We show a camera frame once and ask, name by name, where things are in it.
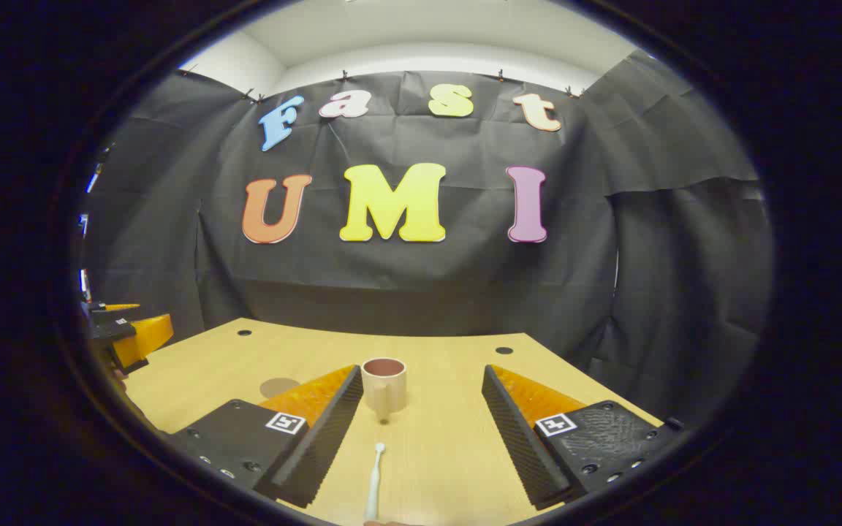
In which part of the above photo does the wooden desktop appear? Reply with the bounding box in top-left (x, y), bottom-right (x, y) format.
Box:
top-left (123, 317), bottom-right (664, 526)

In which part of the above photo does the black backdrop cloth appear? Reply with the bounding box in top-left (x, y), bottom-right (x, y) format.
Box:
top-left (81, 51), bottom-right (776, 424)

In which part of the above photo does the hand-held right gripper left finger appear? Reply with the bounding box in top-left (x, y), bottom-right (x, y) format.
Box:
top-left (169, 364), bottom-right (365, 509)

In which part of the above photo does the beige cup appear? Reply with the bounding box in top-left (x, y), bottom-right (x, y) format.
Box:
top-left (360, 357), bottom-right (408, 423)

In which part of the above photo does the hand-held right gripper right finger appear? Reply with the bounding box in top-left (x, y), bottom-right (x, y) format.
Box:
top-left (481, 364), bottom-right (685, 512)

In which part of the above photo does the pale green toothbrush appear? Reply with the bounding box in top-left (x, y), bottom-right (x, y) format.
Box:
top-left (364, 442), bottom-right (387, 522)

